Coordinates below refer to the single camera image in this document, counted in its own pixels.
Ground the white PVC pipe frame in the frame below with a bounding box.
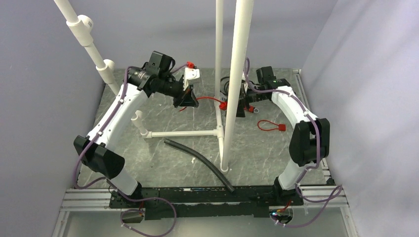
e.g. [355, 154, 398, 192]
[53, 0, 254, 173]

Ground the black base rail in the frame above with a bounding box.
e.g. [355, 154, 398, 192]
[109, 185, 303, 220]

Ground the coiled black cable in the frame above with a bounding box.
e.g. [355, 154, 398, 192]
[220, 76, 245, 99]

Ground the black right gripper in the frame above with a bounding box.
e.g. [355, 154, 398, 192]
[224, 81, 268, 118]

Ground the black corrugated hose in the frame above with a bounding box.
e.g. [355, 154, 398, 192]
[164, 138, 235, 194]

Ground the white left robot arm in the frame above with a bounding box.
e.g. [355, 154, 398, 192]
[74, 51, 200, 207]

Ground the short red wire connector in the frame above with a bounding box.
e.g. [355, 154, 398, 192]
[197, 96, 227, 106]

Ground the red wire with connector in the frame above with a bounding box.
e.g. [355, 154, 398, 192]
[256, 119, 288, 133]

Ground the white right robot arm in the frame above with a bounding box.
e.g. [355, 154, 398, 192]
[242, 66, 330, 205]

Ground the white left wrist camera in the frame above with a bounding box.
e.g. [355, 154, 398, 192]
[183, 68, 202, 91]

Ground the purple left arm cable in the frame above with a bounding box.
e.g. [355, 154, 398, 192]
[72, 63, 178, 237]

